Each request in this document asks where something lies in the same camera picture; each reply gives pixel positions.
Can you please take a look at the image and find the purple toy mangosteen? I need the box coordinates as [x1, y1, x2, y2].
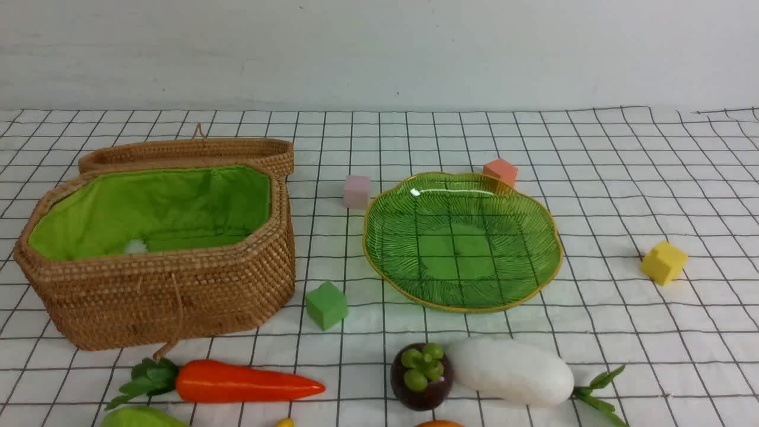
[390, 342, 455, 412]

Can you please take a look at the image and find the white toy radish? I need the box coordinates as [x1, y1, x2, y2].
[444, 336, 627, 426]

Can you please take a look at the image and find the orange yellow toy mango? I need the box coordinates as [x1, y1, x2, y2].
[416, 419, 464, 427]

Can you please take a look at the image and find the yellow toy banana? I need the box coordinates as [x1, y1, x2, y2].
[275, 418, 295, 427]

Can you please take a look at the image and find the orange toy carrot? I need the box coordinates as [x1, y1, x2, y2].
[106, 358, 326, 410]

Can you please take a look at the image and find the green toy cucumber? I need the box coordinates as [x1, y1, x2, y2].
[100, 406, 188, 427]

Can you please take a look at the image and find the pink foam cube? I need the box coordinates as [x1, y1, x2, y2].
[342, 175, 372, 210]

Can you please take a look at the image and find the green glass leaf plate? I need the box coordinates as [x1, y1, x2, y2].
[362, 172, 564, 313]

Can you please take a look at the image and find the green foam cube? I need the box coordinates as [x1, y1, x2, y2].
[305, 281, 349, 332]

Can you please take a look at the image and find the woven rattan basket lid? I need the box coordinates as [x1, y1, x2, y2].
[78, 124, 295, 176]

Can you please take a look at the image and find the orange foam cube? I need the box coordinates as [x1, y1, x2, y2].
[483, 158, 519, 187]

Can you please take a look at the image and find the woven rattan basket green lining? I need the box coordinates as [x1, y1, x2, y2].
[13, 163, 296, 361]

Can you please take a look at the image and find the white checkered tablecloth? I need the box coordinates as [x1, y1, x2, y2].
[1, 106, 758, 426]

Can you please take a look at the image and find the yellow foam cube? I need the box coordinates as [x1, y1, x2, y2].
[640, 240, 688, 286]

